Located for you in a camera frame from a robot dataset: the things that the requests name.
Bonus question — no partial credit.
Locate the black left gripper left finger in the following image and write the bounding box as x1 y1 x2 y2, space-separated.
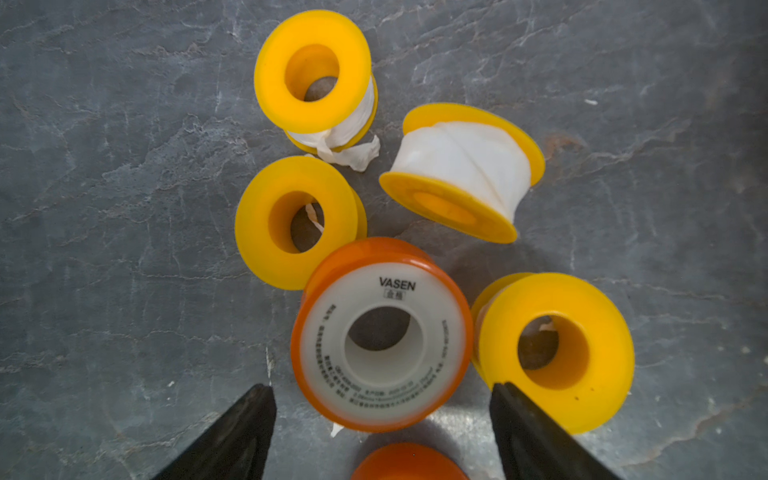
155 384 277 479

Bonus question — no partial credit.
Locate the orange sealing tape roll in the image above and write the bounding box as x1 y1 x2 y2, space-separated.
291 238 473 432
351 443 468 480

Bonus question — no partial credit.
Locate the yellow sealing tape roll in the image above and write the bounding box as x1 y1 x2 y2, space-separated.
253 10 380 172
234 155 368 292
379 103 546 244
471 273 635 435

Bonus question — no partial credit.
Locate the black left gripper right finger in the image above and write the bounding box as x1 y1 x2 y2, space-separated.
489 382 619 480

